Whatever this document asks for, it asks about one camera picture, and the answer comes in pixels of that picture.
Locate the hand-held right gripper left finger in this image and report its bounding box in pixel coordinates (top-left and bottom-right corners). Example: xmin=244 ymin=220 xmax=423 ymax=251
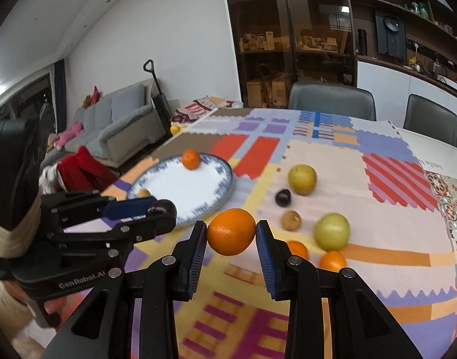
xmin=42 ymin=220 xmax=208 ymax=359

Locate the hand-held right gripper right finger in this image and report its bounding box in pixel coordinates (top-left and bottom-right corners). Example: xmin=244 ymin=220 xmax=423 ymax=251
xmin=255 ymin=219 xmax=425 ymax=359

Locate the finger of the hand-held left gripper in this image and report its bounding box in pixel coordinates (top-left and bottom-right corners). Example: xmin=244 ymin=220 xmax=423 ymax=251
xmin=42 ymin=191 xmax=159 ymax=229
xmin=45 ymin=209 xmax=177 ymax=259

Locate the large orange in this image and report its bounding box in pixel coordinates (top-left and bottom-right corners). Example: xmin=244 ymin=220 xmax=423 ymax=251
xmin=206 ymin=208 xmax=257 ymax=257

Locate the white plate with blue rim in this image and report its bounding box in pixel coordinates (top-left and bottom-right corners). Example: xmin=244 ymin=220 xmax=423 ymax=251
xmin=127 ymin=153 xmax=235 ymax=228

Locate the person's left forearm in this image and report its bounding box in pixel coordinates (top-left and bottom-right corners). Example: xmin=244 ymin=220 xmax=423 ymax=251
xmin=0 ymin=288 xmax=48 ymax=359

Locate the person's left hand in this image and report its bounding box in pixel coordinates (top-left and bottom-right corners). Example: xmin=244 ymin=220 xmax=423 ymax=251
xmin=0 ymin=280 xmax=67 ymax=330

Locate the small orange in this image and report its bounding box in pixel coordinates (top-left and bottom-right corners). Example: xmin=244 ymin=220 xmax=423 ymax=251
xmin=181 ymin=150 xmax=201 ymax=170
xmin=320 ymin=250 xmax=346 ymax=272
xmin=286 ymin=240 xmax=310 ymax=261

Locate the brown kiwi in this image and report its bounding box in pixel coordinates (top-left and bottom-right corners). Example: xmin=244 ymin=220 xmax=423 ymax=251
xmin=281 ymin=210 xmax=302 ymax=231

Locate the red cloth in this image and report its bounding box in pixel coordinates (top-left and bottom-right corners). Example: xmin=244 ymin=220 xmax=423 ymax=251
xmin=58 ymin=146 xmax=119 ymax=195

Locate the pink plush toy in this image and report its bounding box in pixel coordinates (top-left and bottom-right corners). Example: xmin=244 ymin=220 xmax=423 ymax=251
xmin=54 ymin=121 xmax=84 ymax=149

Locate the grey sofa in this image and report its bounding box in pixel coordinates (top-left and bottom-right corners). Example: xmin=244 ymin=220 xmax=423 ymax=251
xmin=42 ymin=82 xmax=170 ymax=170

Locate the green apple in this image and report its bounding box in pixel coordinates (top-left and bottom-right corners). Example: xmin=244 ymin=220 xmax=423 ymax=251
xmin=314 ymin=212 xmax=351 ymax=251

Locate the yellow-green apple far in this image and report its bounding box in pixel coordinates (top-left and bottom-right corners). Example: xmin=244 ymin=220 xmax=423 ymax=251
xmin=288 ymin=165 xmax=317 ymax=196

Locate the blue curtain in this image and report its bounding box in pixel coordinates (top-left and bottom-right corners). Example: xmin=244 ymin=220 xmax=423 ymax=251
xmin=54 ymin=60 xmax=68 ymax=132

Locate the black upright vacuum cleaner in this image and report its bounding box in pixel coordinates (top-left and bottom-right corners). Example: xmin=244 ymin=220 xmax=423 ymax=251
xmin=143 ymin=59 xmax=173 ymax=128

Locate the colourful patchwork tablecloth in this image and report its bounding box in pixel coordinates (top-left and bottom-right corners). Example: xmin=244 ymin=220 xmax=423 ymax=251
xmin=97 ymin=108 xmax=457 ymax=359

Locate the cardboard box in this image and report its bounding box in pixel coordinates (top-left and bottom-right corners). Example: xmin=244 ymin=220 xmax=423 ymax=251
xmin=271 ymin=75 xmax=289 ymax=107
xmin=246 ymin=78 xmax=265 ymax=107

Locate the grey dining chair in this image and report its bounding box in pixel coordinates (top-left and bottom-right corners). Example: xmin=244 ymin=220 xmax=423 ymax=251
xmin=288 ymin=81 xmax=377 ymax=122
xmin=403 ymin=93 xmax=457 ymax=147

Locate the patterned tile mat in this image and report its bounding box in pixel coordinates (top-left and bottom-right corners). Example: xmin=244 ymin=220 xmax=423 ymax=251
xmin=424 ymin=170 xmax=457 ymax=263

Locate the white printed mat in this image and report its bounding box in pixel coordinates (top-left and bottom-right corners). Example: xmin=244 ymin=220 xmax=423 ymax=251
xmin=396 ymin=127 xmax=457 ymax=185

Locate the glass door cabinet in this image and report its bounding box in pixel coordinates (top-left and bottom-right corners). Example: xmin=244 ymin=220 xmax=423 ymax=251
xmin=222 ymin=0 xmax=358 ymax=109

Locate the black wall device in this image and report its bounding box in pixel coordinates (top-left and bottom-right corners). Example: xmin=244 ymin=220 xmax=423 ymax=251
xmin=375 ymin=9 xmax=408 ymax=61

